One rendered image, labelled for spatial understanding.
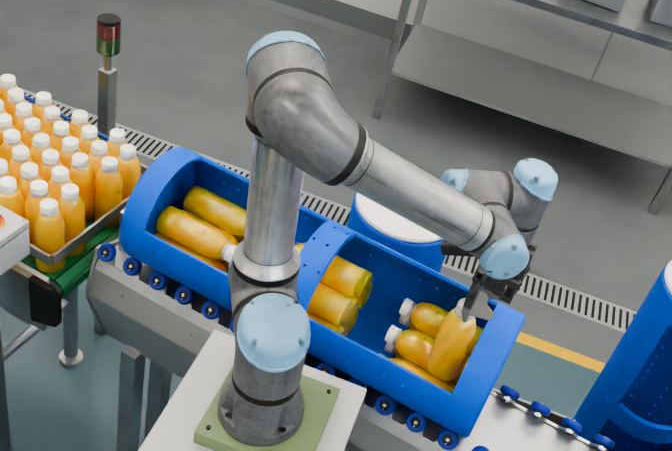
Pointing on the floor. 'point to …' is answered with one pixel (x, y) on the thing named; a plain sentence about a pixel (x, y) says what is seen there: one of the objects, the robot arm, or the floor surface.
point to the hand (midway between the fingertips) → (467, 308)
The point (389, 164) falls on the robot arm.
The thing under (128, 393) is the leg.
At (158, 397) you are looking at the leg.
